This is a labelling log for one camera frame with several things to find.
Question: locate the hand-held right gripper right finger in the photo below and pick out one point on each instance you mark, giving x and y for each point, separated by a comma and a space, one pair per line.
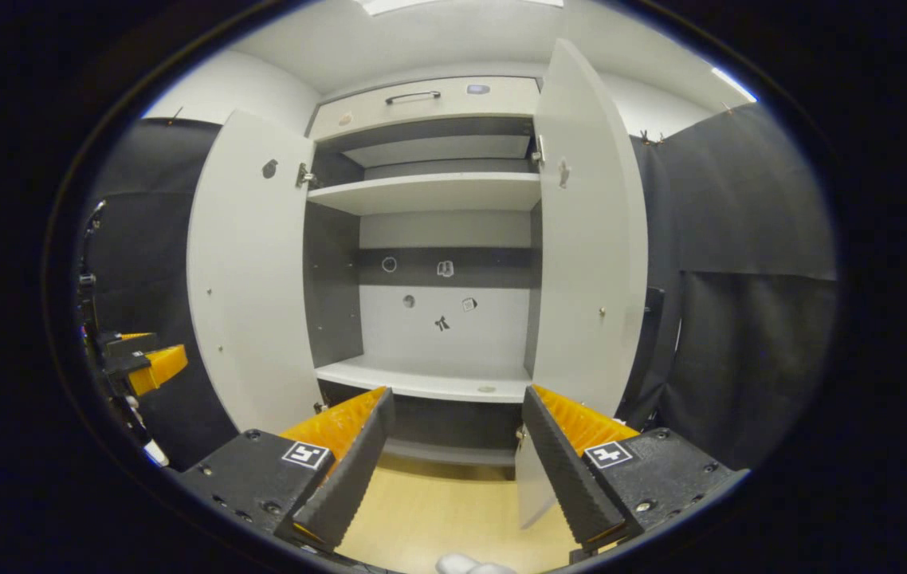
569, 474

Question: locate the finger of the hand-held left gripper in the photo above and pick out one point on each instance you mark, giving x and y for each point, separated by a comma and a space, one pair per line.
157, 367
131, 347

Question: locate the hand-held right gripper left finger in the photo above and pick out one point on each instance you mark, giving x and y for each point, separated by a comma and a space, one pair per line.
346, 470

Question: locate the grey shoe cabinet door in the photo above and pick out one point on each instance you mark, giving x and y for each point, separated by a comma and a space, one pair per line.
589, 239
250, 279

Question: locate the grey double-door shoe cabinet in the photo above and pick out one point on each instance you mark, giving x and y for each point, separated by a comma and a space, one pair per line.
334, 279

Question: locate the grey cabinet shelf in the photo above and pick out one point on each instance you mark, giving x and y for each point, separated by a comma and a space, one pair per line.
429, 193
429, 381
437, 151

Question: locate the metal door hinge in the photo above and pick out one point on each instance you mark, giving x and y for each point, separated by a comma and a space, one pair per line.
539, 150
306, 176

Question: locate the grey cabinet drawer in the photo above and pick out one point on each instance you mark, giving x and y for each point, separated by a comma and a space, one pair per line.
453, 108

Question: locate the black backdrop cloth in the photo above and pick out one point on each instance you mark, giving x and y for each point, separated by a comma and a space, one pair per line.
740, 343
151, 239

